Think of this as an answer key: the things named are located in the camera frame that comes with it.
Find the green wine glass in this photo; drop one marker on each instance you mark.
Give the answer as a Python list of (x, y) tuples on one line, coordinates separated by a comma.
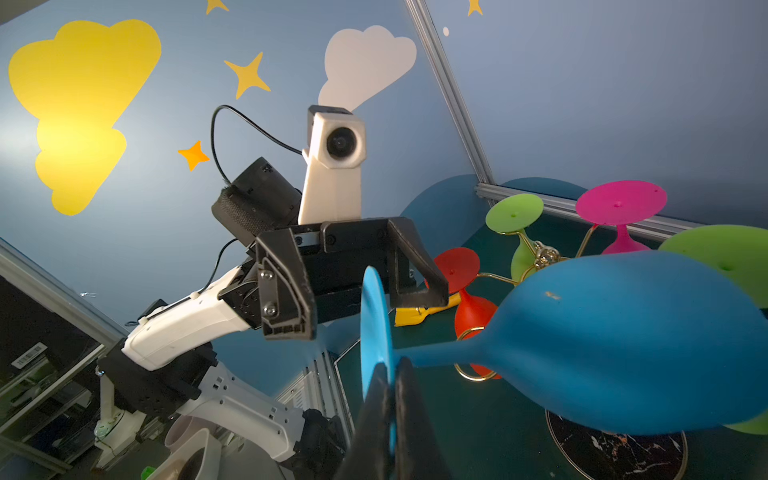
[(732, 264), (510, 217)]

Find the green wine glass right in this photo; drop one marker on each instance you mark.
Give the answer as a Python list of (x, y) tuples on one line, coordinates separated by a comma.
[(732, 264)]

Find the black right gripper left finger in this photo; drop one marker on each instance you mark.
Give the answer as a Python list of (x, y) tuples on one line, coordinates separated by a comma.
[(369, 457)]

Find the pink wine glass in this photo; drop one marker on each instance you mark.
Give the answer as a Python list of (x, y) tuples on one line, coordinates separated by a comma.
[(620, 204)]

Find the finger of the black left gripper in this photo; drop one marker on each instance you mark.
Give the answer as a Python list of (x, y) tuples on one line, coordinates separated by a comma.
[(288, 308), (414, 279)]

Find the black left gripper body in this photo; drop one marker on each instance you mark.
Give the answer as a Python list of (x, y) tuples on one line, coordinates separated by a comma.
[(335, 256)]

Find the blue wine glass front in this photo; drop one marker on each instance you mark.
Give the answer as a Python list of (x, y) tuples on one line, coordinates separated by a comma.
[(643, 343)]

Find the aluminium left frame post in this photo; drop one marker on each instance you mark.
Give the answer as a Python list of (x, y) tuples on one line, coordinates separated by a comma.
[(438, 59)]

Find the green wine glass left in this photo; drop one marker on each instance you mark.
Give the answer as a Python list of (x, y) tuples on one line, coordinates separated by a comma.
[(510, 217)]

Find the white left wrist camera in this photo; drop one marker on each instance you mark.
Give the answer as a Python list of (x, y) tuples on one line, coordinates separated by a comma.
[(336, 150)]

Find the yellow plastic scoop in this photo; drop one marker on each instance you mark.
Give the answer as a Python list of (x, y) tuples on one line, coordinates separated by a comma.
[(414, 316)]

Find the red wine glass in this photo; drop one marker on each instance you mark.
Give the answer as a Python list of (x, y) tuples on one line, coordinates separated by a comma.
[(460, 267)]

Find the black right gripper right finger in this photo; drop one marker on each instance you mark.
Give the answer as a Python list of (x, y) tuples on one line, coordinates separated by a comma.
[(417, 454)]

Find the aluminium back frame rail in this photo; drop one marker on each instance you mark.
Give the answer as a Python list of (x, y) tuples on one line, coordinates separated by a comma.
[(657, 227)]

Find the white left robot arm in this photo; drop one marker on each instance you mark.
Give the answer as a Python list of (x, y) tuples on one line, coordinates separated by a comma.
[(167, 364)]

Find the gold wire wine glass rack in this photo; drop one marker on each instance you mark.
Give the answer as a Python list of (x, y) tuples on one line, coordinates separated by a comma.
[(557, 349)]

